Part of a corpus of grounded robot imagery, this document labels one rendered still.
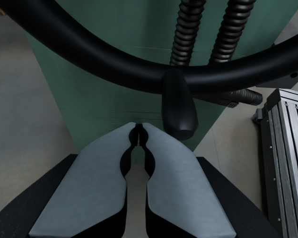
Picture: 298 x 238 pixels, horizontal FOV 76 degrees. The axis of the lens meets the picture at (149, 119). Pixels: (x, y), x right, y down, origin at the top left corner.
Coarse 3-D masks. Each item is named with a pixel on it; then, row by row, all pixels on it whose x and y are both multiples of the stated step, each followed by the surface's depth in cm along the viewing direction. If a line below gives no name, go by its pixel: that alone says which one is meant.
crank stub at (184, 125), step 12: (168, 72) 15; (180, 72) 15; (168, 84) 14; (180, 84) 14; (168, 96) 13; (180, 96) 13; (168, 108) 13; (180, 108) 12; (192, 108) 13; (168, 120) 12; (180, 120) 12; (192, 120) 12; (168, 132) 13; (180, 132) 12; (192, 132) 12
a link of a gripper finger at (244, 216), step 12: (204, 168) 9; (216, 180) 8; (228, 180) 8; (216, 192) 7; (228, 192) 7; (240, 192) 7; (228, 204) 7; (240, 204) 7; (252, 204) 7; (228, 216) 6; (240, 216) 6; (252, 216) 6; (264, 216) 6; (240, 228) 6; (252, 228) 6; (264, 228) 6
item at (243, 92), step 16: (192, 0) 17; (240, 0) 17; (192, 16) 18; (224, 16) 19; (240, 16) 18; (176, 32) 20; (192, 32) 19; (224, 32) 20; (240, 32) 20; (176, 48) 21; (192, 48) 21; (224, 48) 21; (176, 64) 22; (208, 64) 24; (192, 96) 28; (208, 96) 29; (224, 96) 28; (240, 96) 30; (256, 96) 33
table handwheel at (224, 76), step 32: (0, 0) 11; (32, 0) 11; (32, 32) 12; (64, 32) 13; (96, 64) 14; (128, 64) 15; (160, 64) 17; (224, 64) 17; (256, 64) 16; (288, 64) 15
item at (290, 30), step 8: (288, 24) 40; (288, 32) 38; (296, 32) 39; (280, 40) 36; (296, 72) 37; (280, 80) 38; (288, 80) 38; (296, 80) 38; (280, 88) 40; (288, 88) 40
